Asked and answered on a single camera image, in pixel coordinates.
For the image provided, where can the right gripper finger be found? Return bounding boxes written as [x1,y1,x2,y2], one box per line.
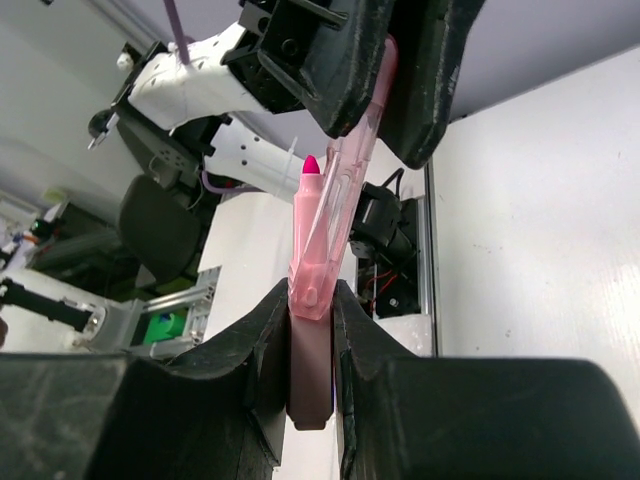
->
[333,282,639,479]

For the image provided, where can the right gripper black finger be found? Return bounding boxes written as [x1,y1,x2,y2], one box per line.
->
[1,281,288,479]

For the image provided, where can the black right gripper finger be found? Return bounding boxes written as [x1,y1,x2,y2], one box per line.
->
[379,0,485,169]

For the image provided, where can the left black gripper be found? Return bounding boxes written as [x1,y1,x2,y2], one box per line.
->
[222,0,394,138]

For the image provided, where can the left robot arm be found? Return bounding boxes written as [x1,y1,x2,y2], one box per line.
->
[88,1,397,202]

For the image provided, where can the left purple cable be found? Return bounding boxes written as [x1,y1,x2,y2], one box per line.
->
[163,0,192,65]

